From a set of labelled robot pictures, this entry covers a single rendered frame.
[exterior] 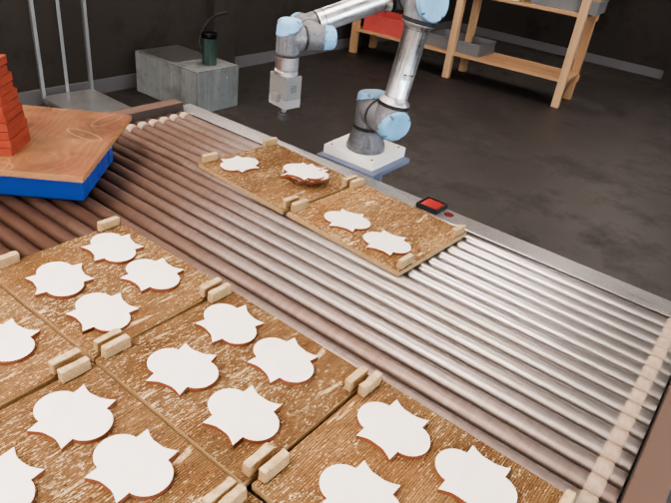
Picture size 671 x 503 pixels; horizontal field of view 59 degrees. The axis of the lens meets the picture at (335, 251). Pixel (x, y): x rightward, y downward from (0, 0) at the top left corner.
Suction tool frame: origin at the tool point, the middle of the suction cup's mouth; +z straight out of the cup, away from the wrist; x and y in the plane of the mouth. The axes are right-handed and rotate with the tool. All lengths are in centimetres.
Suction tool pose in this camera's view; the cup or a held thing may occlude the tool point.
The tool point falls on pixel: (283, 118)
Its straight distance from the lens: 205.0
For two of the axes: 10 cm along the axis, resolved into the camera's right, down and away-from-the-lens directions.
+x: 7.3, -3.1, 6.1
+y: 6.8, 4.6, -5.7
